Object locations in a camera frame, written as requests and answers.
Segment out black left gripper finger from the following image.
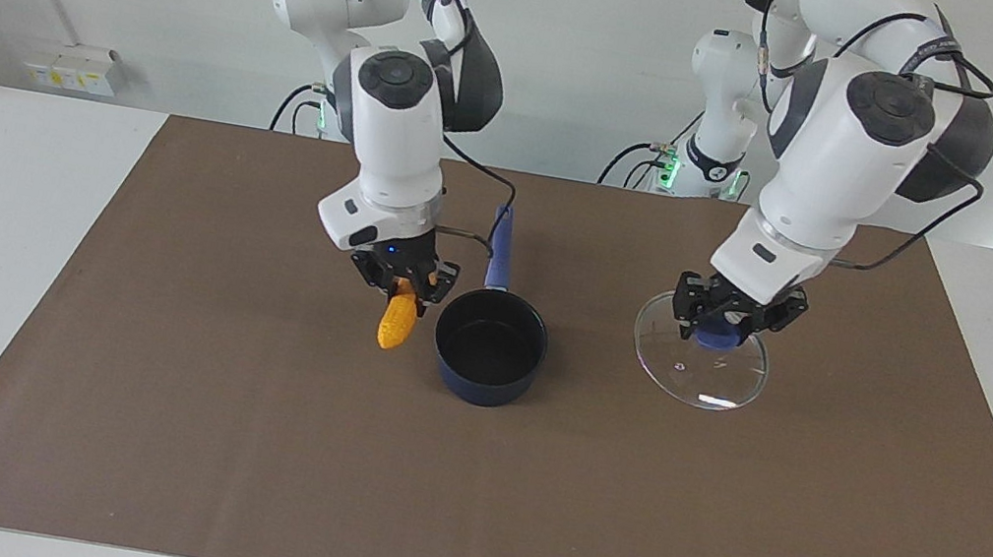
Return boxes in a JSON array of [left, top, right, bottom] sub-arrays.
[[739, 280, 813, 353], [667, 272, 719, 343]]

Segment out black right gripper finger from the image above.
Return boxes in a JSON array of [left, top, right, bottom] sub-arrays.
[[349, 253, 402, 296], [410, 258, 462, 323]]

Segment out glass lid with blue knob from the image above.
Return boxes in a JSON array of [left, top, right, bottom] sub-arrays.
[[623, 284, 779, 419]]

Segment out yellow corn cob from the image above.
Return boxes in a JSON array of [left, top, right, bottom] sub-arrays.
[[374, 278, 424, 354]]

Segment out dark blue saucepan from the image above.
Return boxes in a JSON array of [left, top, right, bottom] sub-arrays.
[[423, 196, 569, 415]]

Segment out brown table mat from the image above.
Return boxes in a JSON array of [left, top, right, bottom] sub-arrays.
[[0, 88, 993, 557]]

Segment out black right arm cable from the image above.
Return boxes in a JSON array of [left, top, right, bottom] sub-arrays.
[[208, 0, 547, 261]]

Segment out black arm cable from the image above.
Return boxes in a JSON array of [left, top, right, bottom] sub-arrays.
[[208, 0, 547, 261], [725, 0, 993, 290]]

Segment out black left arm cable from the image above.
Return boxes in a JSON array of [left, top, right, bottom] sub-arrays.
[[725, 0, 993, 290]]

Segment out black base cable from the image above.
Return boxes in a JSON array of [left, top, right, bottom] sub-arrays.
[[269, 80, 329, 139], [596, 93, 706, 199]]

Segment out white wall socket strip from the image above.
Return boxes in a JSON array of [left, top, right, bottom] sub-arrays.
[[22, 37, 123, 99]]

